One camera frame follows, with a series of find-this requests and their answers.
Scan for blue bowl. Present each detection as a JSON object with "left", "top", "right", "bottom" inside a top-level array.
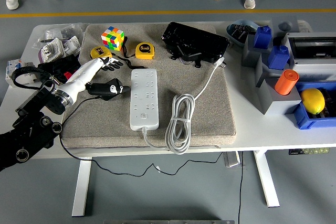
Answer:
[{"left": 226, "top": 19, "right": 260, "bottom": 48}]

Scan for white socket pack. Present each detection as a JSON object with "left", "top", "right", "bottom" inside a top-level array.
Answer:
[{"left": 38, "top": 37, "right": 65, "bottom": 63}]

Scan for white socket module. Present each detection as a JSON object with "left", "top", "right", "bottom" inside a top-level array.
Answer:
[{"left": 60, "top": 35, "right": 81, "bottom": 57}]

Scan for clear plastic parts bag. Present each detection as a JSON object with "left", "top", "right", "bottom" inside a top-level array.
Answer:
[{"left": 31, "top": 22, "right": 86, "bottom": 51}]

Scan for black cloth pouch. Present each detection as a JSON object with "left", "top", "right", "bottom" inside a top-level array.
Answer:
[{"left": 37, "top": 54, "right": 82, "bottom": 84}]

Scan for large colourful puzzle cube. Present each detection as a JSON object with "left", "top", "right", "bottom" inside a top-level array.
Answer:
[{"left": 101, "top": 26, "right": 125, "bottom": 51}]

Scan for orange cylinder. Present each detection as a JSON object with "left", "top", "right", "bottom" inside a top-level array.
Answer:
[{"left": 274, "top": 69, "right": 300, "bottom": 95}]

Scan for grey block with socket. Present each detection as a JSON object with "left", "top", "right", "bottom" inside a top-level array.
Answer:
[
  {"left": 255, "top": 50, "right": 291, "bottom": 88},
  {"left": 241, "top": 34, "right": 274, "bottom": 68},
  {"left": 258, "top": 77, "right": 302, "bottom": 116}
]

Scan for black binder clips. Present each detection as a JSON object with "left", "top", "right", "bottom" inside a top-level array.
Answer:
[{"left": 231, "top": 24, "right": 257, "bottom": 43}]

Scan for blue shape block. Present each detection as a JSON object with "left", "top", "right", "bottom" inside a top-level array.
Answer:
[
  {"left": 267, "top": 45, "right": 290, "bottom": 70},
  {"left": 253, "top": 25, "right": 273, "bottom": 50}
]

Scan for black table control panel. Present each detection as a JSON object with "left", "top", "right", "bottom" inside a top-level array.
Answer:
[{"left": 288, "top": 147, "right": 330, "bottom": 156}]

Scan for yellow tape measure marked 5m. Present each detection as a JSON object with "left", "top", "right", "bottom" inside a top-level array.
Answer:
[{"left": 134, "top": 42, "right": 155, "bottom": 60}]

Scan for metal bracket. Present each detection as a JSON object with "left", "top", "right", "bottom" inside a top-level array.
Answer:
[{"left": 223, "top": 151, "right": 242, "bottom": 167}]

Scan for black wrist strap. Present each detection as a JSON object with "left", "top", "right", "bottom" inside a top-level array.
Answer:
[
  {"left": 122, "top": 36, "right": 137, "bottom": 59},
  {"left": 115, "top": 55, "right": 145, "bottom": 69}
]

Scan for grey electrical box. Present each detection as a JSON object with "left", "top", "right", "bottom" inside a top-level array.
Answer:
[{"left": 285, "top": 31, "right": 336, "bottom": 83}]

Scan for yellow lemon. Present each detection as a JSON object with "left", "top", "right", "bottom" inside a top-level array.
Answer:
[{"left": 300, "top": 88, "right": 326, "bottom": 115}]

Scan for black plug adapter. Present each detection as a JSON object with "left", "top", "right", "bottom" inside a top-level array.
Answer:
[{"left": 91, "top": 78, "right": 124, "bottom": 102}]

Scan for yellow tape measure photo label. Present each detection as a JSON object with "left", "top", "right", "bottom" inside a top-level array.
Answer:
[{"left": 90, "top": 46, "right": 113, "bottom": 59}]

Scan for white power strip cord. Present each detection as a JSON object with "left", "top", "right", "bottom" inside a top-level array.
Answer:
[{"left": 141, "top": 55, "right": 227, "bottom": 156}]

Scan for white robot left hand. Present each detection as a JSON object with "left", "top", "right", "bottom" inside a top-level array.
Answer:
[{"left": 55, "top": 56, "right": 131, "bottom": 99}]

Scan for white circuit breaker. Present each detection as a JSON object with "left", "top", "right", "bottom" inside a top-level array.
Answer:
[{"left": 4, "top": 58, "right": 36, "bottom": 88}]

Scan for beige round object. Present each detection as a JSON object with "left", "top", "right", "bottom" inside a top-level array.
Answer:
[{"left": 297, "top": 19, "right": 313, "bottom": 34}]

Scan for blue plastic bin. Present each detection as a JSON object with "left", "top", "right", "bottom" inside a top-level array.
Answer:
[{"left": 285, "top": 81, "right": 336, "bottom": 130}]

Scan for black hanging cable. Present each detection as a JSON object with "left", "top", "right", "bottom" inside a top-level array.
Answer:
[{"left": 237, "top": 151, "right": 244, "bottom": 224}]

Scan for thin black plug cord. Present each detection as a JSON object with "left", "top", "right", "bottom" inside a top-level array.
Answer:
[{"left": 59, "top": 95, "right": 224, "bottom": 176}]

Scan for white power strip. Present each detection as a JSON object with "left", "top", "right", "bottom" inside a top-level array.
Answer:
[{"left": 130, "top": 68, "right": 160, "bottom": 131}]

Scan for white table leg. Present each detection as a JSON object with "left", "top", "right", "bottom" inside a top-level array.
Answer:
[
  {"left": 253, "top": 150, "right": 281, "bottom": 208},
  {"left": 71, "top": 157, "right": 92, "bottom": 218}
]

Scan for grey-brown mat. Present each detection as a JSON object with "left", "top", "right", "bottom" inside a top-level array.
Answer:
[{"left": 59, "top": 23, "right": 237, "bottom": 149}]

